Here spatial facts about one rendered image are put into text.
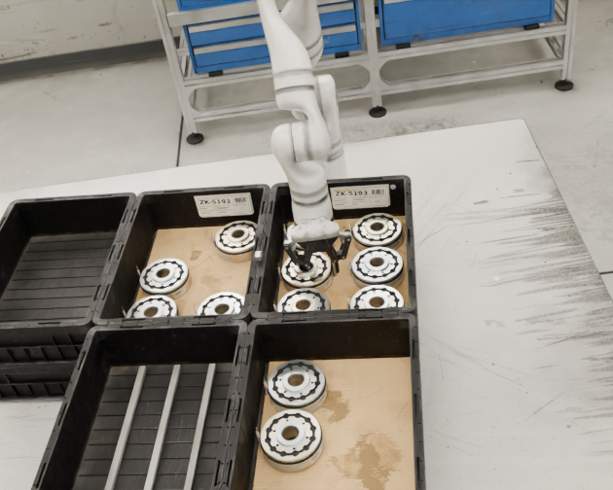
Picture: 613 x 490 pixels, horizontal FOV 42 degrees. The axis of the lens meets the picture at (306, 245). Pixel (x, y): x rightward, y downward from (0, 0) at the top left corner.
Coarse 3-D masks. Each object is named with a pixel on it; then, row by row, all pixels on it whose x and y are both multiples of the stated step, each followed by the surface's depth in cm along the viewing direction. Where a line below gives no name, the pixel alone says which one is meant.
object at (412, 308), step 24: (408, 192) 165; (408, 216) 159; (264, 240) 159; (408, 240) 154; (264, 264) 154; (408, 264) 149; (408, 288) 144; (264, 312) 145; (288, 312) 144; (312, 312) 143; (336, 312) 142; (360, 312) 141; (384, 312) 141; (408, 312) 140
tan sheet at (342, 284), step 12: (396, 216) 175; (348, 228) 174; (348, 252) 168; (336, 276) 164; (348, 276) 163; (336, 288) 161; (348, 288) 161; (396, 288) 159; (336, 300) 158; (408, 300) 156
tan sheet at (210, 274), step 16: (160, 240) 180; (176, 240) 179; (192, 240) 178; (208, 240) 177; (160, 256) 176; (176, 256) 175; (192, 256) 174; (208, 256) 173; (192, 272) 170; (208, 272) 170; (224, 272) 169; (240, 272) 168; (192, 288) 167; (208, 288) 166; (224, 288) 165; (240, 288) 165; (176, 304) 164; (192, 304) 163
